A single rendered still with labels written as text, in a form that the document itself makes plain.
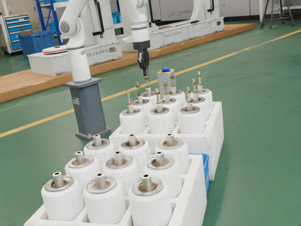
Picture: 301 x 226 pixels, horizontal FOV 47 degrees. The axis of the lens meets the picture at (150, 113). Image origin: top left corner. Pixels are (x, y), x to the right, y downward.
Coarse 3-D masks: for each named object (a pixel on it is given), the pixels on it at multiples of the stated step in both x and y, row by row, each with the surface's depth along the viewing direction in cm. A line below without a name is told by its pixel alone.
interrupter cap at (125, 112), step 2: (134, 108) 137; (136, 108) 137; (124, 110) 137; (126, 110) 136; (134, 110) 136; (136, 110) 135; (138, 110) 134; (140, 110) 134; (122, 112) 135; (124, 112) 135; (126, 112) 135; (134, 112) 133; (136, 112) 133; (138, 112) 132; (122, 114) 133; (124, 114) 132; (126, 114) 131; (128, 114) 131; (130, 114) 131; (132, 114) 131; (134, 114) 131
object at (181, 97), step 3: (183, 93) 150; (171, 96) 148; (174, 96) 148; (177, 96) 148; (180, 96) 148; (183, 96) 150; (177, 99) 148; (180, 99) 148; (183, 99) 150; (180, 102) 149; (183, 102) 150; (180, 105) 149; (183, 105) 150; (180, 108) 150
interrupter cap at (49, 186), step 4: (64, 176) 90; (68, 176) 90; (52, 180) 89; (64, 180) 88; (68, 180) 88; (72, 180) 87; (48, 184) 87; (52, 184) 87; (64, 184) 86; (68, 184) 86; (72, 184) 86; (44, 188) 85; (48, 188) 85; (52, 188) 85; (56, 188) 84; (60, 188) 84; (64, 188) 84
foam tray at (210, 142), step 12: (216, 108) 147; (216, 120) 138; (120, 132) 137; (144, 132) 132; (204, 132) 124; (216, 132) 137; (156, 144) 127; (192, 144) 123; (204, 144) 122; (216, 144) 136; (216, 156) 135
